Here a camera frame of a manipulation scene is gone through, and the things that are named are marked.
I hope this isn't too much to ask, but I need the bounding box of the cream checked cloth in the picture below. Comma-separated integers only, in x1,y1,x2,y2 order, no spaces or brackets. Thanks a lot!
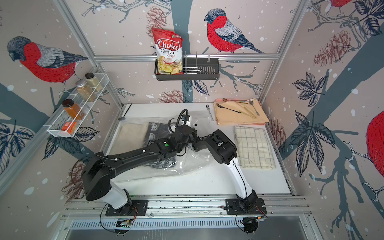
235,126,276,170

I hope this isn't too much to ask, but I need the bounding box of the clear plastic vacuum bag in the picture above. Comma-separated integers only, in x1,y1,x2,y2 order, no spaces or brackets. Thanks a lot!
107,112,214,184

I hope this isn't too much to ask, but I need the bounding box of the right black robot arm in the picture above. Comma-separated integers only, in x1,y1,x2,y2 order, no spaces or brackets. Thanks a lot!
192,130,258,211

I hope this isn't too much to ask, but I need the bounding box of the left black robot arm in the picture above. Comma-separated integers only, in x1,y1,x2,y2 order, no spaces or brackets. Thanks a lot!
82,125,197,210

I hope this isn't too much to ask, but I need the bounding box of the black white patterned scarf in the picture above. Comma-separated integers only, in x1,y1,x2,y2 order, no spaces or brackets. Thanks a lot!
144,122,176,169

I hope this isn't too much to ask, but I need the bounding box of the red Chuba chips bag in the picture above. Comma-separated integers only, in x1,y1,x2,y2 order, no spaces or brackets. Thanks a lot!
152,28,183,75

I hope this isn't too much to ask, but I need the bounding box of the silver fork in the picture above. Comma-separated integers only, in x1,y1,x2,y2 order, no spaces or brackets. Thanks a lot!
206,104,215,122

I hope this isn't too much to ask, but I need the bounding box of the copper spoon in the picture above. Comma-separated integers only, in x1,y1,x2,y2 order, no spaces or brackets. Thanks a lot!
223,98,249,104

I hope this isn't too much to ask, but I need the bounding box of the beige folded cloth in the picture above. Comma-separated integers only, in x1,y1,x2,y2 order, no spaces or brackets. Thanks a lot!
109,123,149,155

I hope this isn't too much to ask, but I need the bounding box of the gold cutlery piece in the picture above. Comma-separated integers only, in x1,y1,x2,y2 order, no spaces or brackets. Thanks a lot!
241,106,257,119

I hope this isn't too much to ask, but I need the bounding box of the silver spoon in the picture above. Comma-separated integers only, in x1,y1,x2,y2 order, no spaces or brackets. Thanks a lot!
249,100,260,116

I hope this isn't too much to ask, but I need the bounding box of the black spoon at edge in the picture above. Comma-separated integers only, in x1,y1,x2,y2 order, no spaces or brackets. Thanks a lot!
118,104,132,121

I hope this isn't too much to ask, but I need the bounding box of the pale green spice jar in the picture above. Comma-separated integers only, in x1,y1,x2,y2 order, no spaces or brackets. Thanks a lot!
85,73,103,92

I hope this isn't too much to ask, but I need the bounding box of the tan spice jar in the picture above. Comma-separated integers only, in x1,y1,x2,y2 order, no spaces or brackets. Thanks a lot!
76,80,97,102

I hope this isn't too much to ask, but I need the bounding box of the orange spice jar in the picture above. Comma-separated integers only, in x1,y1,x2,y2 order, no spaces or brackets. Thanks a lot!
62,99,84,120

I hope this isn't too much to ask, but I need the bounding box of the small orange box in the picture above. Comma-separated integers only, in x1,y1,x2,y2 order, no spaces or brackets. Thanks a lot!
61,121,77,135

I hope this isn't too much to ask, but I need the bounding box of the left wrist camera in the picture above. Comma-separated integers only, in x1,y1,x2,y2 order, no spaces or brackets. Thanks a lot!
180,115,191,127

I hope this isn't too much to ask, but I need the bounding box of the black handled spoon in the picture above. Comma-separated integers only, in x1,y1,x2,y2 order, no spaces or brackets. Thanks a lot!
215,103,242,114

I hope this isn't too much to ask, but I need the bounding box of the black wall basket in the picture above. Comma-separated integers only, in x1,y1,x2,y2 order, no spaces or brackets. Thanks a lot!
154,53,220,81

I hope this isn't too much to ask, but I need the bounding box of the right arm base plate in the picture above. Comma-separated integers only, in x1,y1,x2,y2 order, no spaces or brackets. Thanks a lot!
224,199,267,216

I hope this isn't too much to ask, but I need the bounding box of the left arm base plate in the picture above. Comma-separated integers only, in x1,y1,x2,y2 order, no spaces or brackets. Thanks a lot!
106,200,149,217

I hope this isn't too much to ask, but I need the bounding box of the clear acrylic wall shelf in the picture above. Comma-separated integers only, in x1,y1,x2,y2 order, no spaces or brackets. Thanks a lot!
48,73,110,138

